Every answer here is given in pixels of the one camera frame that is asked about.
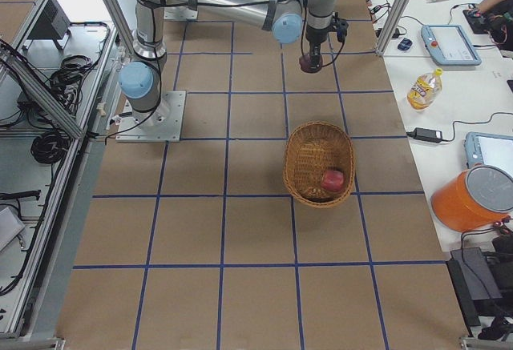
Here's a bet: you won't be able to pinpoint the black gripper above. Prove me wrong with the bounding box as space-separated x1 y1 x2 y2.
305 25 329 70

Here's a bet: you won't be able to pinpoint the dark red apple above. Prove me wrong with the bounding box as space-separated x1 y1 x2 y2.
299 54 323 74

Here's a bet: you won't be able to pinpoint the red yellow streaked apple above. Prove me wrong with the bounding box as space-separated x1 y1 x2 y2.
321 169 345 192

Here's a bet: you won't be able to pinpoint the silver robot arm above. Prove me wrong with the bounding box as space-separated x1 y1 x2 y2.
119 0 347 127

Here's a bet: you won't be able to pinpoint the woven wicker basket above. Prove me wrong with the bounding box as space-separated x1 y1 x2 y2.
282 121 356 208

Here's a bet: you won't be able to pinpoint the person's hand on controller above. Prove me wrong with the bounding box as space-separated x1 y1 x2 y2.
467 6 490 26

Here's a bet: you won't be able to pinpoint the small dark blue pouch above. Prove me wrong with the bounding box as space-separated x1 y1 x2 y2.
398 38 413 51

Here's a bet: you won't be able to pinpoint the yellow drink bottle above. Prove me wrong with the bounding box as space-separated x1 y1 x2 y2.
406 68 443 111

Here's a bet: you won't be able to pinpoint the black power adapter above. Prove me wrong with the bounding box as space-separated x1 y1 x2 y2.
406 127 443 143

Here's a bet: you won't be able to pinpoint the far teach pendant tablet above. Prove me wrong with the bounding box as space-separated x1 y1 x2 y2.
420 25 482 66

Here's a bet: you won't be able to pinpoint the teach pendant tablet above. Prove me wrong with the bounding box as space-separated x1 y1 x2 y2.
464 132 512 175
420 25 482 66

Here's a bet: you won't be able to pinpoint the near teach pendant tablet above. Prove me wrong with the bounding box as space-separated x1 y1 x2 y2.
464 132 512 175

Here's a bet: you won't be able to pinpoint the orange bucket with lid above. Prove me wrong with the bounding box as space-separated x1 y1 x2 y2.
430 165 512 232

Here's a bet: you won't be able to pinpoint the aluminium frame post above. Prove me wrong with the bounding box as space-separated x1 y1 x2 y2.
375 0 409 57

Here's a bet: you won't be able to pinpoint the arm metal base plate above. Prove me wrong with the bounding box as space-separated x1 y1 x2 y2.
164 6 198 22
115 91 186 143

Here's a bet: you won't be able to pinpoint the coiled black cables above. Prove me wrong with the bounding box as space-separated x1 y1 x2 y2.
30 129 67 166

